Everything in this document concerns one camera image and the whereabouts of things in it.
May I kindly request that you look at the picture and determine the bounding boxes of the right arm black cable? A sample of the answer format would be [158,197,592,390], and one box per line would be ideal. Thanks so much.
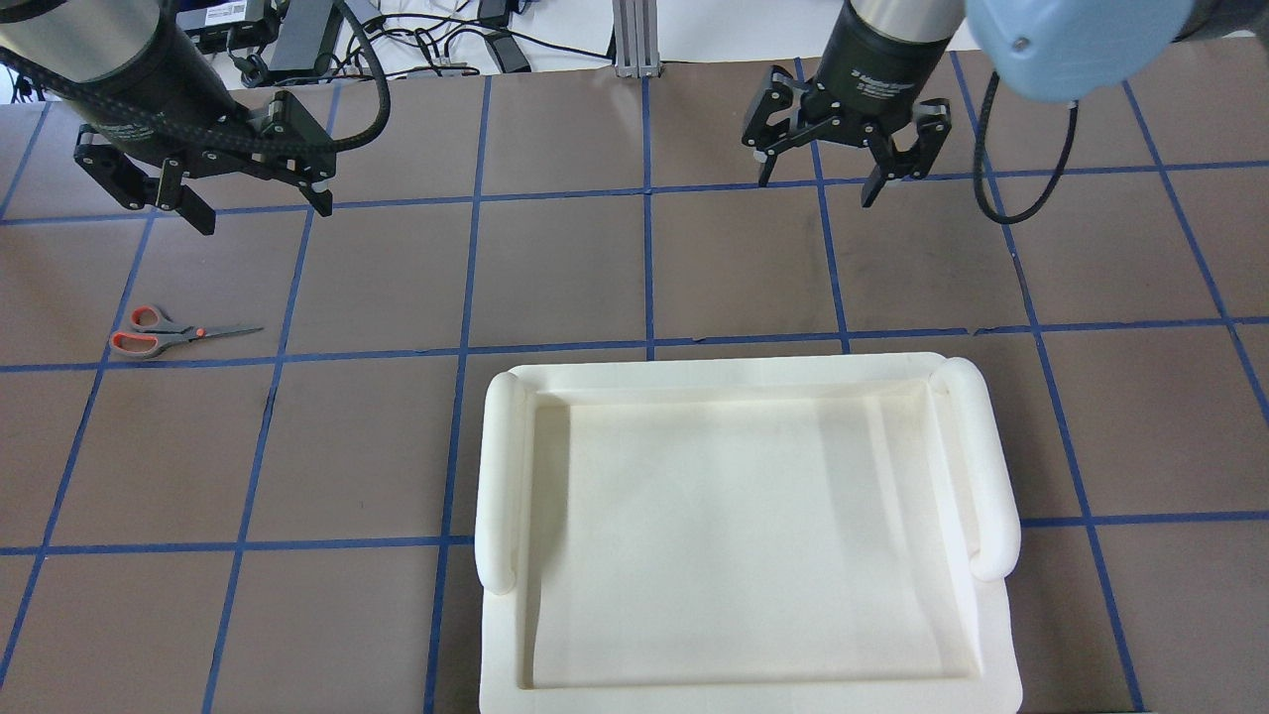
[973,71,1080,224]

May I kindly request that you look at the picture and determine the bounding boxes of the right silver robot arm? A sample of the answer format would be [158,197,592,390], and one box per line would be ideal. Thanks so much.
[742,1,1266,224]

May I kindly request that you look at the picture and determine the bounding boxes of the white foam tray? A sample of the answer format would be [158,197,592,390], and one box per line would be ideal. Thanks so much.
[473,353,1023,713]

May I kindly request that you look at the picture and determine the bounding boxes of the aluminium frame post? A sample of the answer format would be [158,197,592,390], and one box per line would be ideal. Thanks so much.
[612,0,662,79]

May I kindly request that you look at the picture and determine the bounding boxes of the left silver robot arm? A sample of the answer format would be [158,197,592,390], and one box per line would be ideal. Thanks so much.
[3,1,336,235]

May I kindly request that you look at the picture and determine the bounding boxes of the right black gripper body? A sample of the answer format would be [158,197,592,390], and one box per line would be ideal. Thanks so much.
[742,66,952,169]

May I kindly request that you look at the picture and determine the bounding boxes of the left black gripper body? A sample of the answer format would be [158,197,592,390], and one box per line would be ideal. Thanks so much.
[74,90,334,211]

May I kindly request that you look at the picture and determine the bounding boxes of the grey orange scissors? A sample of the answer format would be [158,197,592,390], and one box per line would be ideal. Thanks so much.
[108,304,263,360]

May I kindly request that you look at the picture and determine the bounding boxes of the black power adapter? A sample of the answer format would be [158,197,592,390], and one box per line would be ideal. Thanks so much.
[266,1,344,82]

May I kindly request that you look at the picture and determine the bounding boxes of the black electronics box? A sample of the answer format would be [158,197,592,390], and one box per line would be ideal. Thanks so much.
[175,1,282,55]

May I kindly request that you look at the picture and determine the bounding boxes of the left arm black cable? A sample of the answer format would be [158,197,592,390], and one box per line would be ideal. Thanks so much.
[0,0,392,156]

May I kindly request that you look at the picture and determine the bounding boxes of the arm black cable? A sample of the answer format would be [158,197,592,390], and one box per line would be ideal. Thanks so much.
[973,71,1080,224]
[0,0,392,156]

